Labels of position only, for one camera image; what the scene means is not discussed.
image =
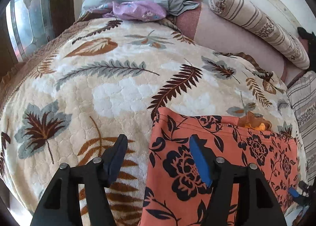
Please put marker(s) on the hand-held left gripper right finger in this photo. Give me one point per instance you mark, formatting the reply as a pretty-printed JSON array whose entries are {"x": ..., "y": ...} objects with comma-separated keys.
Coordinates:
[{"x": 201, "y": 162}]

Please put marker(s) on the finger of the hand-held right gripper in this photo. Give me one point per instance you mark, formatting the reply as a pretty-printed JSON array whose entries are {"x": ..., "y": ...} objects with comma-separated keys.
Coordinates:
[
  {"x": 293, "y": 192},
  {"x": 305, "y": 187}
]

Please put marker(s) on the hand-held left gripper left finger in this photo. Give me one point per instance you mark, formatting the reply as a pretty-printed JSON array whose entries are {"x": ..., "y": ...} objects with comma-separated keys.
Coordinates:
[{"x": 114, "y": 164}]

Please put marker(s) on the orange floral shirt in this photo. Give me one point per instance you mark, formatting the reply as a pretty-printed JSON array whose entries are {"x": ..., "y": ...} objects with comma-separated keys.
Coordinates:
[{"x": 222, "y": 162}]

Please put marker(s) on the leaf print blanket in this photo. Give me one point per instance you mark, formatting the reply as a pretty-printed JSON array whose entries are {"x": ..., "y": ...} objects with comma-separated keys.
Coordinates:
[{"x": 98, "y": 93}]

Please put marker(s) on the striped floral cushion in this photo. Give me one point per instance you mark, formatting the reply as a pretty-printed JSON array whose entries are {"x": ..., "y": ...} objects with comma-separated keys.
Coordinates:
[{"x": 306, "y": 112}]

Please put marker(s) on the pink bed sheet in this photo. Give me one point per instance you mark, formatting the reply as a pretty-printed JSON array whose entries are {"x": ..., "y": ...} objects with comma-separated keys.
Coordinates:
[{"x": 234, "y": 41}]

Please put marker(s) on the striped rolled quilt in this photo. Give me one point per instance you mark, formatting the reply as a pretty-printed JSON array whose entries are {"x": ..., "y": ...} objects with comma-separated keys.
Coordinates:
[{"x": 259, "y": 21}]

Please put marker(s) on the black garment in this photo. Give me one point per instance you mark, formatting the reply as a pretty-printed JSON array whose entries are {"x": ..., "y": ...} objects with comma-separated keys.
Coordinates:
[{"x": 307, "y": 35}]

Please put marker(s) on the purple floral cloth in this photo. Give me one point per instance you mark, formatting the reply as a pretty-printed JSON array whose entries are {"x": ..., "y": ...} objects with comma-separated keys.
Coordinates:
[{"x": 138, "y": 10}]

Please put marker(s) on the stained glass window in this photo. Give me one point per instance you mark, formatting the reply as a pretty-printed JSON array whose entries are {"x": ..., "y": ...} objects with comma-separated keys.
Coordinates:
[{"x": 29, "y": 14}]

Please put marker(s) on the brown wooden window frame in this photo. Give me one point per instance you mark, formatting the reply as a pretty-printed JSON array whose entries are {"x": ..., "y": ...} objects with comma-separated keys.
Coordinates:
[{"x": 65, "y": 1}]

